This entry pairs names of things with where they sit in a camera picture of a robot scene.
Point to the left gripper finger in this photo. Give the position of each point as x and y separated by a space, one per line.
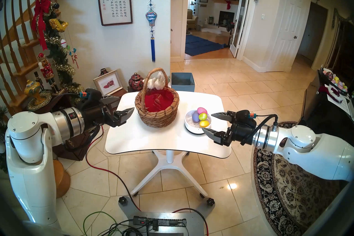
110 100
123 116

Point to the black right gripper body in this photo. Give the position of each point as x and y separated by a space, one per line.
242 133

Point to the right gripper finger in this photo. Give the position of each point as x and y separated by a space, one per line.
225 116
218 136

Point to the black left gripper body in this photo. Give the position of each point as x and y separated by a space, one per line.
96 115

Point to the green glitter easter egg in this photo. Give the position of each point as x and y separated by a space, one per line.
203 116

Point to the pink easter egg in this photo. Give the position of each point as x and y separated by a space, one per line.
202 110

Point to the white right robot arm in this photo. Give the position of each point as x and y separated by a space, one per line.
318 152

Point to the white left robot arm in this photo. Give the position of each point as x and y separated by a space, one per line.
27 133

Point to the yellow easter egg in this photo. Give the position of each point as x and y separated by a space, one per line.
204 123

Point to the purple easter egg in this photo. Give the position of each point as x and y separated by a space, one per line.
195 118

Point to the red shredded basket filling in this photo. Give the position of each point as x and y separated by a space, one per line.
157 100

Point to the white egg tree ornament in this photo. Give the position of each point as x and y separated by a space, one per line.
63 43

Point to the framed red shoe picture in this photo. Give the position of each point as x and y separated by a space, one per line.
107 83

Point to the white round bowl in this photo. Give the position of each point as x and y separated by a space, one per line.
193 127

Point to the small dark vase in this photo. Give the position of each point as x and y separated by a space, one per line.
103 71

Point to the red cloisonne lidded jar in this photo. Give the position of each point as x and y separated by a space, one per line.
136 83

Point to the dark wood side table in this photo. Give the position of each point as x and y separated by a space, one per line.
74 154

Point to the white plush bunny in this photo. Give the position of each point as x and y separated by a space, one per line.
159 83

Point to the blue open box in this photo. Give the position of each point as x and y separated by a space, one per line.
182 86

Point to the ornate decorative plate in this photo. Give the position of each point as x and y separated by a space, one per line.
44 100

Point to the colourful hanging bird ornaments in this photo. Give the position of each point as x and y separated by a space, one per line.
73 54

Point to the black base knob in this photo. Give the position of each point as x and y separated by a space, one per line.
123 201
211 202

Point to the small black nutcracker figure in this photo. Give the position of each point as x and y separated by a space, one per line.
38 80

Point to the green tinsel stair garland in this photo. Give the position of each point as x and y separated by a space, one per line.
59 55

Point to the red nutcracker figure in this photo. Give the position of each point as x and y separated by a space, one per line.
46 69

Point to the yellow cloisonne urn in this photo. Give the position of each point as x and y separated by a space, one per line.
32 89

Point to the round orange wooden stand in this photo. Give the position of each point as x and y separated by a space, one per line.
62 180

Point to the blue area rug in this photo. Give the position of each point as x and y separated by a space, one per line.
199 46

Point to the large oriental floral rug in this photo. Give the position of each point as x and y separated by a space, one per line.
287 199

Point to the wooden staircase railing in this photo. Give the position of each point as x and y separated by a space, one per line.
25 71

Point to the blue vase tassel hanging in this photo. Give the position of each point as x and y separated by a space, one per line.
151 18

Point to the gold foil ornament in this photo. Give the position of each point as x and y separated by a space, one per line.
58 25

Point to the black fireplace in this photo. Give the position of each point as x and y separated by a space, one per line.
226 18

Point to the white glass french door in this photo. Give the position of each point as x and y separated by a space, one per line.
240 17

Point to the black power strip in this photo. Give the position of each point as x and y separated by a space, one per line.
166 222

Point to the white paper sheet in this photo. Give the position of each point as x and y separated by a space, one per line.
340 105

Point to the tan armchair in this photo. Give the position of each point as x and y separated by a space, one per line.
192 19

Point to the decorated christmas tree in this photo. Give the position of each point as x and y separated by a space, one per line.
3 162

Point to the black tray of eggs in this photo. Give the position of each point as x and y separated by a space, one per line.
334 82

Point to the white panel door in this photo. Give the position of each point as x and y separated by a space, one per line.
287 30

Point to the red christmas stocking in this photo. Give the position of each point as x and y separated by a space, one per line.
228 5

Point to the red ribbon bow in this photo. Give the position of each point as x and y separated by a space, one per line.
41 8

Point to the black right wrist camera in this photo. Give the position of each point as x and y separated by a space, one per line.
243 116

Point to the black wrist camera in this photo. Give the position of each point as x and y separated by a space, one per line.
243 116
91 95

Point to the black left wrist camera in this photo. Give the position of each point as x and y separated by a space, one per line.
91 95

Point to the white table pedestal base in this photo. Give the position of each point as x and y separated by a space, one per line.
168 163

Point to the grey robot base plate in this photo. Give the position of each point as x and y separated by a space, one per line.
193 224

